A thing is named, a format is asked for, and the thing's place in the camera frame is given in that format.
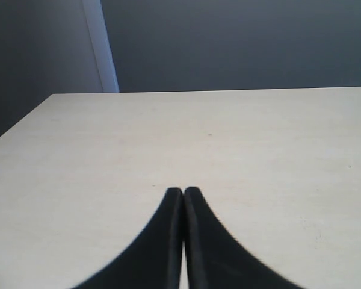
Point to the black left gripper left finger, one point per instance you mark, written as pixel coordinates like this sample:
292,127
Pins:
153,259

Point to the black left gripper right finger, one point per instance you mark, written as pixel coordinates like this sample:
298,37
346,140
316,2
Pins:
214,258

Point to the white door frame strip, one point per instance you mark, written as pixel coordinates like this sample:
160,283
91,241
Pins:
100,44

